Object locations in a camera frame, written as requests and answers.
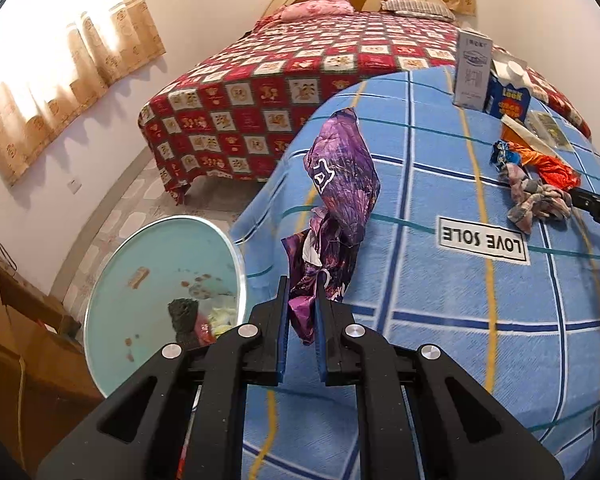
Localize clear packet dark contents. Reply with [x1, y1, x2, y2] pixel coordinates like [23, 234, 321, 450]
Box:
[526, 111, 573, 151]

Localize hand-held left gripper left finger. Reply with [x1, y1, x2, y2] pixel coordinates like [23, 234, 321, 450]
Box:
[37, 275, 290, 480]

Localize white tall carton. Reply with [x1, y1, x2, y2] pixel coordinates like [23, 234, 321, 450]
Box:
[453, 29, 495, 111]

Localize bed with red quilt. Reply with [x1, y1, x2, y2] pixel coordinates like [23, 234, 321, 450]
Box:
[139, 10, 593, 206]

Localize teal round bin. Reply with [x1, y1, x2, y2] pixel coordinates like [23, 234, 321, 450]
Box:
[84, 215, 243, 401]

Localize purple patterned cloth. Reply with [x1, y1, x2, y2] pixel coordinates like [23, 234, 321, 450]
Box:
[280, 107, 382, 346]

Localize red crumpled cloth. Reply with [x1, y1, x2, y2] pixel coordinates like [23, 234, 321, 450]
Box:
[502, 127, 581, 191]

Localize pink pillow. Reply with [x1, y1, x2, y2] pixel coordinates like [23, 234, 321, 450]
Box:
[279, 0, 355, 23]

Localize white plastic wrapper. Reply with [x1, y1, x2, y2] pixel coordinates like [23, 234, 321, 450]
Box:
[500, 114, 556, 155]

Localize black knitted sock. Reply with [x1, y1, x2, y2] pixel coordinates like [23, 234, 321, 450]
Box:
[167, 297, 202, 347]

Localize striped pillow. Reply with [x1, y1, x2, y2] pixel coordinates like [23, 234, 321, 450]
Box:
[380, 0, 456, 23]

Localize pale yellow plastic bag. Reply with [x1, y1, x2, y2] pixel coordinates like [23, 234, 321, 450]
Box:
[206, 295, 239, 337]

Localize blue checked blanket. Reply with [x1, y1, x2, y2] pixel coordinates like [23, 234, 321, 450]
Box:
[230, 65, 600, 480]

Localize blue carton with white cap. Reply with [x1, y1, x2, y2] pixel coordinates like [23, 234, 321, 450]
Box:
[485, 57, 533, 123]

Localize brown wooden furniture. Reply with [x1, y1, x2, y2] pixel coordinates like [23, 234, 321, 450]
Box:
[0, 230, 106, 480]

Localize blue snack wrapper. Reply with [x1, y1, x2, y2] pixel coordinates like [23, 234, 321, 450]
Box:
[490, 141, 519, 167]

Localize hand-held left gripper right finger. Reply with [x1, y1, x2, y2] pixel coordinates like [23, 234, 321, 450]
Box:
[314, 277, 566, 480]

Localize multicoloured fabric scrunchie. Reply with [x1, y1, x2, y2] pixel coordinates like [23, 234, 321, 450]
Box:
[497, 162, 573, 235]

